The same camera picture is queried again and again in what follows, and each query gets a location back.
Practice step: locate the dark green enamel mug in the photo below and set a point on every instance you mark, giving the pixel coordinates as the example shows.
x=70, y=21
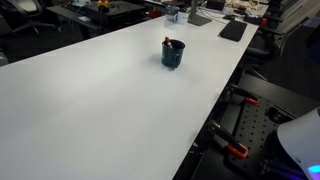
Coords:
x=171, y=56

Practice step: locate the orange Expo marker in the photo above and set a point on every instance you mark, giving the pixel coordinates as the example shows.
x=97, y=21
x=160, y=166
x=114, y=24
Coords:
x=167, y=42

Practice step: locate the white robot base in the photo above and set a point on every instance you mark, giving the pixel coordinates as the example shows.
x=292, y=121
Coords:
x=300, y=140

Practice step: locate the white coffee mug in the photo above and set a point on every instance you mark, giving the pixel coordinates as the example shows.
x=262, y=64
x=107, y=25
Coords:
x=182, y=18

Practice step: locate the small red object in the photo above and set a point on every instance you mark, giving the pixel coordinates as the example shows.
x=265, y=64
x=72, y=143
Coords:
x=155, y=13

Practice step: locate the grey green cup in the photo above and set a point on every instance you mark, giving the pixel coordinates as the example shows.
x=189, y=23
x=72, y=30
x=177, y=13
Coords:
x=170, y=11

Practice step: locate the grey monitor stand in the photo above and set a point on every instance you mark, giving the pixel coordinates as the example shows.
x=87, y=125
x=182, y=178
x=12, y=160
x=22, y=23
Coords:
x=199, y=19

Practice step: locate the black desk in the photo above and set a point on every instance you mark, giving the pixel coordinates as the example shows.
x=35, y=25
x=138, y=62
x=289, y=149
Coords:
x=110, y=15

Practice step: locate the black electronic box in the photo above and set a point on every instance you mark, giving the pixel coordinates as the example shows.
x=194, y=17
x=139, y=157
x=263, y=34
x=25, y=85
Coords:
x=216, y=4

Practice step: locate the yellow emergency stop button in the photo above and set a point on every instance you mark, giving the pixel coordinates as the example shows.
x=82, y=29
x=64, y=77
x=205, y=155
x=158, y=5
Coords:
x=103, y=4

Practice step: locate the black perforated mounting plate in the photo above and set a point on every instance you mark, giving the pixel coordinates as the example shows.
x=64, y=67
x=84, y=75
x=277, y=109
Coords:
x=256, y=133

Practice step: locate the black robot cart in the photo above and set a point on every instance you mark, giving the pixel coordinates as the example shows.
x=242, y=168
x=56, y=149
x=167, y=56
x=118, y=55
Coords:
x=273, y=90

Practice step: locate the small black box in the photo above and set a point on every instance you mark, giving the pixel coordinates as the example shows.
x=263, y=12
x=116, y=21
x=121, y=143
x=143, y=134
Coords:
x=252, y=19

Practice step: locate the beige cloth pile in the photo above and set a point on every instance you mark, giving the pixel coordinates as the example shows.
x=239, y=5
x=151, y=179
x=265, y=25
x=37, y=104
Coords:
x=243, y=4

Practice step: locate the grey office chair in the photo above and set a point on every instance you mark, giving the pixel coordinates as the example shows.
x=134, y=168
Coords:
x=286, y=30

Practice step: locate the black office chair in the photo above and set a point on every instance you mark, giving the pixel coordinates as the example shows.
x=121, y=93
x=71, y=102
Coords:
x=26, y=13

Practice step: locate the black metal bracket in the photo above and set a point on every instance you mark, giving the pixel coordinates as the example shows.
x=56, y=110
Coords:
x=278, y=115

